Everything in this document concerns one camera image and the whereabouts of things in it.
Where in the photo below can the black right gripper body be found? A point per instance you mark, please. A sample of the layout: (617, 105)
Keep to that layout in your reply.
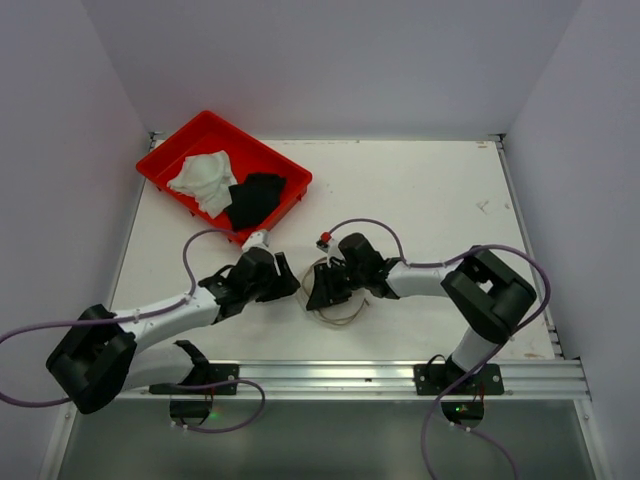
(332, 281)

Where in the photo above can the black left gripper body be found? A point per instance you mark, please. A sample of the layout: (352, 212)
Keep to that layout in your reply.
(275, 278)

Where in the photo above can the black bra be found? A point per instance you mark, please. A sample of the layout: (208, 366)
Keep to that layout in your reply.
(254, 200)

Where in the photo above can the pale green bra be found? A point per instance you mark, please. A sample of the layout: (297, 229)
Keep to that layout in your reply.
(207, 179)

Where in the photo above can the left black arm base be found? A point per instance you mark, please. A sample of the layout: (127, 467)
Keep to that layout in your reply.
(201, 378)

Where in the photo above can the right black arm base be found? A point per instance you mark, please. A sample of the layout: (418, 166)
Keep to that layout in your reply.
(463, 405)

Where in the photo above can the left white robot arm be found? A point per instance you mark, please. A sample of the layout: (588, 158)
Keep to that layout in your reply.
(105, 353)

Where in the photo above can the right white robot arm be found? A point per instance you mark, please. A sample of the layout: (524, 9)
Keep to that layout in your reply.
(490, 296)

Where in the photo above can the red plastic tray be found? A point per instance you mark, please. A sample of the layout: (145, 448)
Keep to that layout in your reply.
(209, 133)

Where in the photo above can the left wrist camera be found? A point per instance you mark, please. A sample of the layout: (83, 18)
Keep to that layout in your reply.
(257, 239)

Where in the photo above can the aluminium mounting rail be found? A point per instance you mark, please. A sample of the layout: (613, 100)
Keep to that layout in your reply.
(400, 380)

